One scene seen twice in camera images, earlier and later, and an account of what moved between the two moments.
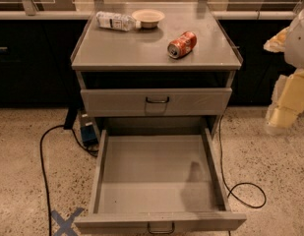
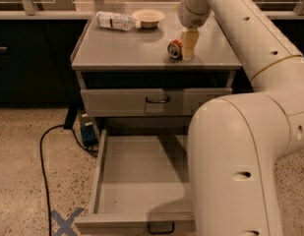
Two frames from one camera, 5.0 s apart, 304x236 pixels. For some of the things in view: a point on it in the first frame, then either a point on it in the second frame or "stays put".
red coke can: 182,45 stays put
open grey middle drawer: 157,179 stays put
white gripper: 298,48 -> 194,18
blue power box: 88,131 stays put
